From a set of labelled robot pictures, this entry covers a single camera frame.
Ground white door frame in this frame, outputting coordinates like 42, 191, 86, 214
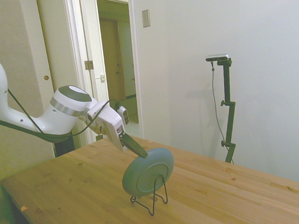
52, 0, 153, 149

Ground brown hallway door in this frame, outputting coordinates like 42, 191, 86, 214
95, 19, 132, 103

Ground grey camera cable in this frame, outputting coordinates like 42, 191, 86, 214
205, 61, 236, 148

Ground dark green round plate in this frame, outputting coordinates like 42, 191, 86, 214
121, 145, 176, 200

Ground white sliding closet door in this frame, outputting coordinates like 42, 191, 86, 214
22, 0, 96, 151

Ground silver exterior camera bar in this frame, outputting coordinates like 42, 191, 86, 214
205, 52, 231, 64

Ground grey wall switch plate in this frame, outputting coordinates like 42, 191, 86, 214
140, 9, 152, 29

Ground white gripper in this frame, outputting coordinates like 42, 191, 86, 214
95, 105, 152, 159

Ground black wire plate stand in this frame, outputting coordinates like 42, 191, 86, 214
129, 173, 170, 217

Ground white partition panel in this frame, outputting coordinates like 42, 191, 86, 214
0, 0, 65, 224

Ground black jointed camera stand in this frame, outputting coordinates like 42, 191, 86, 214
210, 58, 242, 164

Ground black box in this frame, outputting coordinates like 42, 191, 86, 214
53, 129, 77, 159

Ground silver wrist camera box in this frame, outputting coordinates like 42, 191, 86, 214
115, 105, 131, 126

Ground white open door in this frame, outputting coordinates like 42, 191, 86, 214
86, 0, 119, 143

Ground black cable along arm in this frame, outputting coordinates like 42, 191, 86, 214
0, 87, 111, 143

